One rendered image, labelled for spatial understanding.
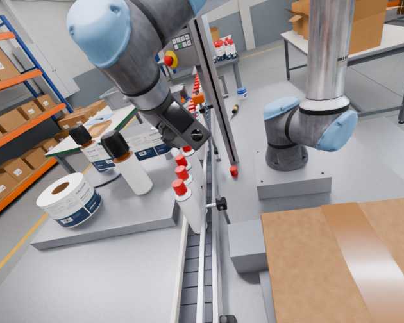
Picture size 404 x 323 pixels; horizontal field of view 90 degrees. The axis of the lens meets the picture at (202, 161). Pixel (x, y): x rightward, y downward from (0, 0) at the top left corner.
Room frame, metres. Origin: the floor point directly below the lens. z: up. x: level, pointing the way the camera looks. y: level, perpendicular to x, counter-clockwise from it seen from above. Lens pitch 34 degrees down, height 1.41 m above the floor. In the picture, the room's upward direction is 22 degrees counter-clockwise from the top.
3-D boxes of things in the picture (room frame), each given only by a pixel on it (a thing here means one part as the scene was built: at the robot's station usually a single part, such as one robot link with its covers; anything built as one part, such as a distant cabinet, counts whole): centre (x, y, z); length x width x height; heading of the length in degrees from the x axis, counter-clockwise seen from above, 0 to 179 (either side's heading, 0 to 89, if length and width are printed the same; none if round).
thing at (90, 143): (1.09, 0.54, 1.04); 0.09 x 0.09 x 0.29
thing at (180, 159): (0.57, 0.06, 0.98); 0.05 x 0.05 x 0.20
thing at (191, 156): (0.66, 0.03, 0.98); 0.05 x 0.05 x 0.20
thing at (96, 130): (2.22, 0.94, 0.82); 0.34 x 0.24 x 0.04; 165
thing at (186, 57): (0.86, -0.10, 1.38); 0.17 x 0.10 x 0.19; 41
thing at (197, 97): (0.77, -0.05, 1.05); 0.10 x 0.04 x 0.33; 76
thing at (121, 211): (1.00, 0.41, 0.86); 0.80 x 0.67 x 0.05; 166
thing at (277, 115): (0.59, -0.31, 1.06); 0.13 x 0.12 x 0.14; 20
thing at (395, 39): (2.56, -2.03, 0.39); 2.20 x 0.80 x 0.78; 159
